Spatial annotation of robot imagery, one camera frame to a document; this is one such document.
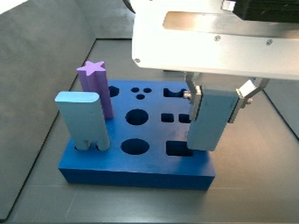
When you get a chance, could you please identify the black curved fixture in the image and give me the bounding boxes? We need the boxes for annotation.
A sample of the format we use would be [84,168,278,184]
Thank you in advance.
[163,69,184,73]

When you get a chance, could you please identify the light blue rectangular block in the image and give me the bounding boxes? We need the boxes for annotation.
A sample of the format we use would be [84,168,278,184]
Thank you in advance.
[187,88,238,151]

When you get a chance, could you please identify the purple star peg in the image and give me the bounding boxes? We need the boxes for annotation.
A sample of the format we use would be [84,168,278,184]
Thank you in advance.
[76,61,114,119]

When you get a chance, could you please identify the dark blue shape board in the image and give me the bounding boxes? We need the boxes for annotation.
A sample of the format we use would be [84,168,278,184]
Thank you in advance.
[59,80,216,190]

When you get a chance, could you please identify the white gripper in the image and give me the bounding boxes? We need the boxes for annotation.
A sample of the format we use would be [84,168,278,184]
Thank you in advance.
[131,0,299,123]

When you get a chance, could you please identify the light blue arch peg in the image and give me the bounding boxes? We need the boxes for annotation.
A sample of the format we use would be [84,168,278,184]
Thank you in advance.
[55,91,110,151]

